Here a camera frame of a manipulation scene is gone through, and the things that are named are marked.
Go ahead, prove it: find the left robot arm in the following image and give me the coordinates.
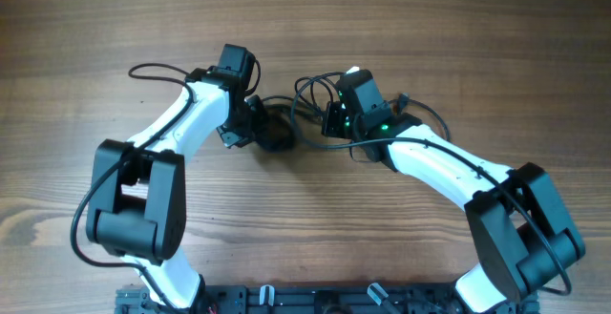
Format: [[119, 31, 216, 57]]
[[72, 44, 266, 313]]

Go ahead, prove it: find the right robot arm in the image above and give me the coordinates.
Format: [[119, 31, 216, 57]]
[[323, 67, 585, 313]]

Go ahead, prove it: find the right camera cable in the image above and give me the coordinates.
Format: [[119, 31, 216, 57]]
[[289, 71, 573, 297]]

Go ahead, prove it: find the camera cable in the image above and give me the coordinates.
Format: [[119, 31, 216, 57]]
[[289, 71, 573, 297], [70, 62, 195, 314]]

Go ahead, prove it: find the left camera cable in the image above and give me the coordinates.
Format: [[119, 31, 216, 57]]
[[70, 62, 195, 314]]

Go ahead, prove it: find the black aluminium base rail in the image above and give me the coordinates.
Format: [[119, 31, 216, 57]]
[[114, 283, 540, 314]]

